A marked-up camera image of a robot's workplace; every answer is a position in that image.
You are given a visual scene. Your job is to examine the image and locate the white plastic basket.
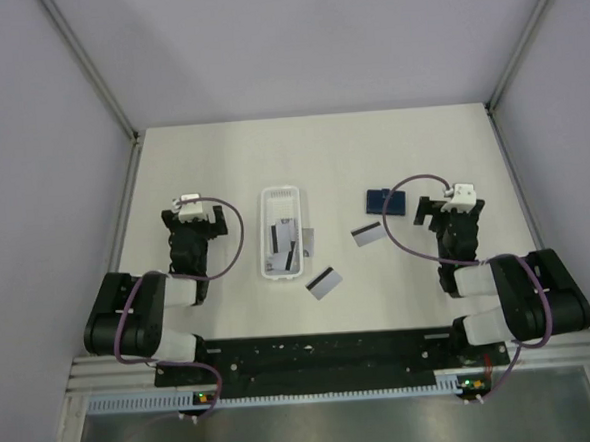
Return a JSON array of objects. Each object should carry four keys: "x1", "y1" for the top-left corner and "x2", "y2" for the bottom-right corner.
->
[{"x1": 259, "y1": 185, "x2": 304, "y2": 281}]

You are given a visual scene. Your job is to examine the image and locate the left aluminium frame post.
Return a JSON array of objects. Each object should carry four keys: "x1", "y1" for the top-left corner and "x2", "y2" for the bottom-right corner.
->
[{"x1": 37, "y1": 0, "x2": 139, "y2": 143}]

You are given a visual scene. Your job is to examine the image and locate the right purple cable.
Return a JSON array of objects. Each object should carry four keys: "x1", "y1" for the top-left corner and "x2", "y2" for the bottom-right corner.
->
[{"x1": 379, "y1": 167, "x2": 558, "y2": 409}]

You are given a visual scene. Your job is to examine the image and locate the blue card holder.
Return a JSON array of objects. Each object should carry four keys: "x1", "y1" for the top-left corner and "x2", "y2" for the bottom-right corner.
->
[{"x1": 365, "y1": 188, "x2": 407, "y2": 217}]

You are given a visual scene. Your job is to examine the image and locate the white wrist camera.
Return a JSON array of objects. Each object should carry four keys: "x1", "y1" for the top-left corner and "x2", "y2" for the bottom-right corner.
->
[
  {"x1": 171, "y1": 193, "x2": 208, "y2": 223},
  {"x1": 441, "y1": 183, "x2": 477, "y2": 213}
]

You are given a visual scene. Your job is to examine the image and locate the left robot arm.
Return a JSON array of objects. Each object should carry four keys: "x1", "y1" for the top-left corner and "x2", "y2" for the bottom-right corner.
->
[{"x1": 84, "y1": 206, "x2": 228, "y2": 384}]

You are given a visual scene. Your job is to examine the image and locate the grey slotted cable duct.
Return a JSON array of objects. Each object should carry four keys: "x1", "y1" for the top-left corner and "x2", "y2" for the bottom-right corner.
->
[{"x1": 86, "y1": 375, "x2": 490, "y2": 416}]

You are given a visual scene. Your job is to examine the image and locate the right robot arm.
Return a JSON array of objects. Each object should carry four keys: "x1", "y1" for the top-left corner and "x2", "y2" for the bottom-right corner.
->
[{"x1": 413, "y1": 196, "x2": 590, "y2": 367}]

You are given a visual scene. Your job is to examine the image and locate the right aluminium frame post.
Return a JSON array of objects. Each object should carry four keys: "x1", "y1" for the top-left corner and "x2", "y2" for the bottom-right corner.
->
[{"x1": 484, "y1": 0, "x2": 555, "y2": 116}]

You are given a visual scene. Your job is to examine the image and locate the upper cards in basket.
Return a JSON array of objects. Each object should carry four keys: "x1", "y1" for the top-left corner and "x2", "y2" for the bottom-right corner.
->
[{"x1": 270, "y1": 218, "x2": 298, "y2": 253}]

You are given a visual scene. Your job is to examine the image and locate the aluminium frame post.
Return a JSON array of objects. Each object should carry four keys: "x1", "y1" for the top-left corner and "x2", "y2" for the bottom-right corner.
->
[
  {"x1": 484, "y1": 0, "x2": 555, "y2": 116},
  {"x1": 37, "y1": 0, "x2": 139, "y2": 143}
]

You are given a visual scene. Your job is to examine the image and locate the lower cards in basket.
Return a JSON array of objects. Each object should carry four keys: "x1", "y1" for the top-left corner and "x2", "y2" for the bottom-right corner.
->
[{"x1": 265, "y1": 244, "x2": 299, "y2": 274}]

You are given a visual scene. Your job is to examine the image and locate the purple cable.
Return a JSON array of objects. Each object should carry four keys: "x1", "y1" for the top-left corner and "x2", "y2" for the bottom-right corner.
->
[
  {"x1": 379, "y1": 167, "x2": 558, "y2": 409},
  {"x1": 104, "y1": 195, "x2": 257, "y2": 428}
]

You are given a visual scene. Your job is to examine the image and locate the silver card black stripe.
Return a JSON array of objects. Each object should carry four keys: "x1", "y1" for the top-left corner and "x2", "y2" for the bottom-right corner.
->
[{"x1": 306, "y1": 266, "x2": 343, "y2": 301}]

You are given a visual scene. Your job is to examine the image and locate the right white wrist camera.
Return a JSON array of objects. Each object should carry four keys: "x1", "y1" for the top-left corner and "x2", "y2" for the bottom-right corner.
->
[{"x1": 441, "y1": 183, "x2": 477, "y2": 213}]

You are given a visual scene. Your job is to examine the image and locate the cards in basket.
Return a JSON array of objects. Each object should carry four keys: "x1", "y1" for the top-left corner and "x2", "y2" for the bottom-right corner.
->
[
  {"x1": 270, "y1": 218, "x2": 298, "y2": 253},
  {"x1": 265, "y1": 244, "x2": 299, "y2": 274}
]

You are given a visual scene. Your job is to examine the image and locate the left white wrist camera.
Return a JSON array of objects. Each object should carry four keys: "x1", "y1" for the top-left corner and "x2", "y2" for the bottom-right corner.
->
[{"x1": 171, "y1": 193, "x2": 208, "y2": 223}]

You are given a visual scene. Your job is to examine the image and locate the silver card near holder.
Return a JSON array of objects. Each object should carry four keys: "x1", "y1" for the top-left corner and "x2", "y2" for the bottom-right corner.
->
[{"x1": 351, "y1": 222, "x2": 386, "y2": 247}]

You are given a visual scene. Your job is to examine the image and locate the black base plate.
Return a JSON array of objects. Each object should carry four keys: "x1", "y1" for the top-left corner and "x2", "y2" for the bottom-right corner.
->
[{"x1": 151, "y1": 320, "x2": 511, "y2": 404}]

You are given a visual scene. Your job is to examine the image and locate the diamond print silver card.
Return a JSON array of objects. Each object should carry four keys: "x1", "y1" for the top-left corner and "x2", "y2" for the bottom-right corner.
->
[{"x1": 302, "y1": 228, "x2": 315, "y2": 258}]

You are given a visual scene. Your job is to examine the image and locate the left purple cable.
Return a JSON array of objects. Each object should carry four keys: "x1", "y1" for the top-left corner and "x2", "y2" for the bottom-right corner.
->
[{"x1": 104, "y1": 195, "x2": 257, "y2": 428}]

